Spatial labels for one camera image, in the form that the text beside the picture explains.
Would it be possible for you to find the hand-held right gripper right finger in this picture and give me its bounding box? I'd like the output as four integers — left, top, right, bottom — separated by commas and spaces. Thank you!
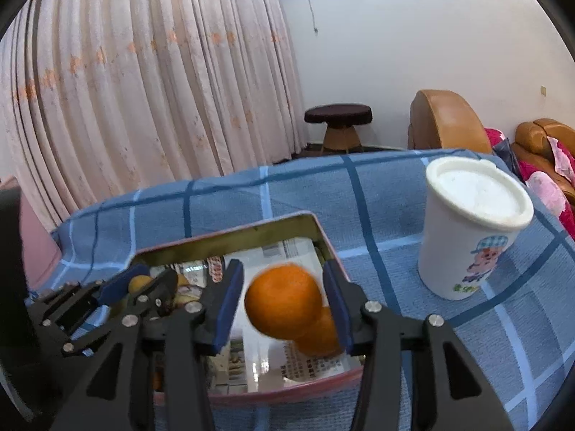
322, 260, 515, 431

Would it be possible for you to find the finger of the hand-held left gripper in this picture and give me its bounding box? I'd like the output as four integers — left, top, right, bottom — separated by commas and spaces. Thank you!
60, 268, 179, 357
29, 265, 151, 329

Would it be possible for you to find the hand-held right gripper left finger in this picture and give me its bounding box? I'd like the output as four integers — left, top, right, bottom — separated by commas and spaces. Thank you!
49, 258, 245, 431

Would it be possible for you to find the small orange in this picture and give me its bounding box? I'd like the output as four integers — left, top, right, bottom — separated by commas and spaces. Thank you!
294, 305, 344, 357

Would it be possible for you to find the large orange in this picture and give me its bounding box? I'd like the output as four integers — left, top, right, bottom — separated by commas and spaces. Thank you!
244, 265, 325, 339

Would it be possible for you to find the pink metal tin box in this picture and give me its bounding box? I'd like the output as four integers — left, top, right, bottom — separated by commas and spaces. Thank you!
128, 210, 367, 409

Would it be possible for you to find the blue checked blanket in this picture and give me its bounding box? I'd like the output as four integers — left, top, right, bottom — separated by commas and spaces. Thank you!
27, 148, 575, 431

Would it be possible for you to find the white cup with cartoon print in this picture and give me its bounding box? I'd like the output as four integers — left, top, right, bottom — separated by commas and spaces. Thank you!
418, 157, 535, 301

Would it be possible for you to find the round dark-topped stool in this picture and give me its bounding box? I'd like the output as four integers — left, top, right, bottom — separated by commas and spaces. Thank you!
304, 103, 373, 153

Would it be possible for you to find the pink floral curtain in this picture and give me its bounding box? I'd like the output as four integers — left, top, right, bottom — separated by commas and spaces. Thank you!
0, 0, 308, 234

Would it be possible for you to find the brown leather armchair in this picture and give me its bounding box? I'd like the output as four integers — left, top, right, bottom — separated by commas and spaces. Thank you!
407, 90, 492, 156

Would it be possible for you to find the brown leather sofa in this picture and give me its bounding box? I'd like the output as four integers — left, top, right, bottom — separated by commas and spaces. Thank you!
512, 118, 575, 207

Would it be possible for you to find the air conditioner cable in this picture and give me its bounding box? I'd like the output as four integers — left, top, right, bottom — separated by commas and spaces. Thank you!
303, 0, 321, 36

